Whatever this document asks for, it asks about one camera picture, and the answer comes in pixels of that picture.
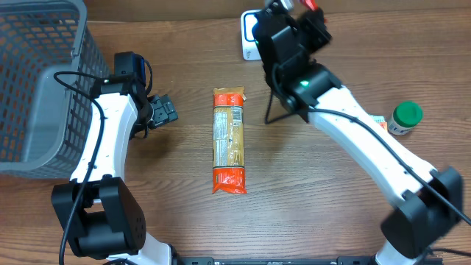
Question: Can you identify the small orange white box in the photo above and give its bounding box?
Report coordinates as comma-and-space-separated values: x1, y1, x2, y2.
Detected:
380, 122, 388, 130

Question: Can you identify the teal wet wipes pack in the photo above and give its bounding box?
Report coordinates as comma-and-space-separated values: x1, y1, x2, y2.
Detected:
370, 115, 386, 125

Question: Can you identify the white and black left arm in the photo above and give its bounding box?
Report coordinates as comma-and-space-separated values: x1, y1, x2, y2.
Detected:
52, 52, 182, 265

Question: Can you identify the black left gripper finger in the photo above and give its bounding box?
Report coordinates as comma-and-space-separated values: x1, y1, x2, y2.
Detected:
160, 94, 176, 113
163, 107, 179, 124

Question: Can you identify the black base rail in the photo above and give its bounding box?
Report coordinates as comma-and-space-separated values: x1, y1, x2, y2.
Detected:
176, 255, 445, 265

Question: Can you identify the green lid white jar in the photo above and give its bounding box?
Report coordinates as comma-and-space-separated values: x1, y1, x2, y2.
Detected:
387, 101, 423, 135

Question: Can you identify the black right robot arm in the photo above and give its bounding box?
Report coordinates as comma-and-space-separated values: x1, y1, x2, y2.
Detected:
252, 1, 467, 264

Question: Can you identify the orange noodle packet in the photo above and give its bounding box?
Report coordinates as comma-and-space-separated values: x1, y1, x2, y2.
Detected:
213, 86, 247, 194

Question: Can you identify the grey plastic mesh basket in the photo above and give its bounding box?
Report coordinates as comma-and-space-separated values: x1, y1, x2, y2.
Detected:
1, 0, 110, 179

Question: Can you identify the red stick sachet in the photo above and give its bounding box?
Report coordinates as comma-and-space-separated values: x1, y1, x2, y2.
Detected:
299, 0, 319, 11

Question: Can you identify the white barcode scanner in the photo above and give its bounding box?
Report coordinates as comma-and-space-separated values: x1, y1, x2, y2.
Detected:
240, 10, 261, 61

